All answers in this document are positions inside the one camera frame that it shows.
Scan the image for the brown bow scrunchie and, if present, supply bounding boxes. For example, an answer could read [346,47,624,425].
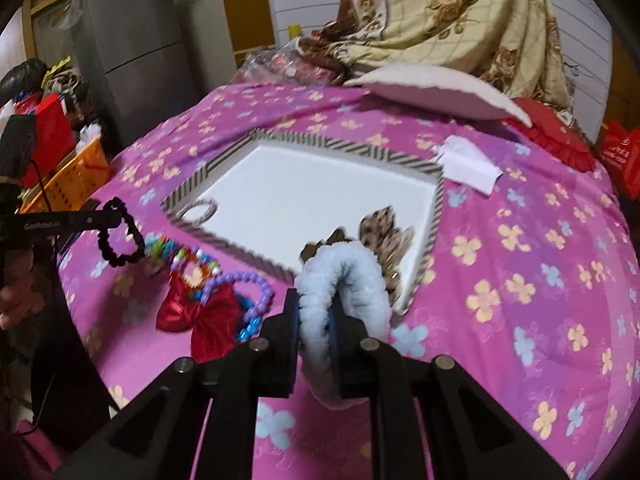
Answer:
[299,227,351,263]

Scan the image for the black round object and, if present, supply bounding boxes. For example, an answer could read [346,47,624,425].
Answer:
[0,59,51,106]

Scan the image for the white crumpled plastic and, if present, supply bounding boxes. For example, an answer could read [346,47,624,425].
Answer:
[75,122,103,153]

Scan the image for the blue bead bracelet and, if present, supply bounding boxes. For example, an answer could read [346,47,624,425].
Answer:
[235,295,266,343]

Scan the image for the silver chain bracelet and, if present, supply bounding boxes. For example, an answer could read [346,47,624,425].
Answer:
[180,199,221,228]

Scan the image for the multicolour bead bracelet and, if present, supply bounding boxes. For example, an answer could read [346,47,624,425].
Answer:
[169,246,221,291]

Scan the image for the beige floral blanket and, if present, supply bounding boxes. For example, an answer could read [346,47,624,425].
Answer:
[295,0,576,111]

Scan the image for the clear plastic bag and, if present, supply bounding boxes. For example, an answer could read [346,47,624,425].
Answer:
[232,42,346,86]

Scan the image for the white pillow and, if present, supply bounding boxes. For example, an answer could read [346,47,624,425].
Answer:
[344,65,533,128]

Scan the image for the brown wooden door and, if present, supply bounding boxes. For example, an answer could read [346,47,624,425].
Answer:
[220,0,278,53]

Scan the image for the white paper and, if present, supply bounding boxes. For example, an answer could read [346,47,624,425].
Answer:
[430,135,503,195]

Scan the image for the purple bead bracelet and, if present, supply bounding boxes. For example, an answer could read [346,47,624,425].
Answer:
[202,271,275,323]

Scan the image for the leopard print scrunchie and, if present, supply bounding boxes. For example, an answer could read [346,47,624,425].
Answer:
[357,205,416,306]

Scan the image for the black bead bracelet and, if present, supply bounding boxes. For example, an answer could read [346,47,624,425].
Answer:
[97,197,146,267]

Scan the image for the red satin bow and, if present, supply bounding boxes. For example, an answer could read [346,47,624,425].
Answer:
[156,272,240,363]

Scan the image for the person's left hand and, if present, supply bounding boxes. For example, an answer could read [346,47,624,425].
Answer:
[0,252,36,331]

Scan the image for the green orange bead bracelet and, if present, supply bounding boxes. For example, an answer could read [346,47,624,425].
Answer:
[144,234,183,266]

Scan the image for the pink floral bedsheet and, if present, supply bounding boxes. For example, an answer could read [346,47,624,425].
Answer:
[57,82,640,480]

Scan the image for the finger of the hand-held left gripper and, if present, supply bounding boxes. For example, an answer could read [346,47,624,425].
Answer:
[92,207,129,231]

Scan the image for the orange plastic basket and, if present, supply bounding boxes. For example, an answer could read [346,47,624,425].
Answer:
[17,137,112,216]

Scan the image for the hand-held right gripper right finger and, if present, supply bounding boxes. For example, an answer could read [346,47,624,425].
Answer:
[325,292,571,480]

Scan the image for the striped cardboard box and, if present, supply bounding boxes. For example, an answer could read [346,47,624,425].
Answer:
[160,129,446,316]

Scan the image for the white fluffy scrunchie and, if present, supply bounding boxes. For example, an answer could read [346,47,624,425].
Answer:
[295,240,393,408]

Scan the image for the red ruffled cushion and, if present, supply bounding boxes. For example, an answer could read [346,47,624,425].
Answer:
[505,97,598,173]

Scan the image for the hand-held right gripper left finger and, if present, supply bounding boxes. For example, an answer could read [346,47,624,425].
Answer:
[50,287,306,480]

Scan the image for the grey refrigerator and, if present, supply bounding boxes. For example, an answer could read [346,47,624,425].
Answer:
[70,0,201,148]

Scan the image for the red shopping bag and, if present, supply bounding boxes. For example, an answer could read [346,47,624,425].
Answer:
[595,120,640,196]

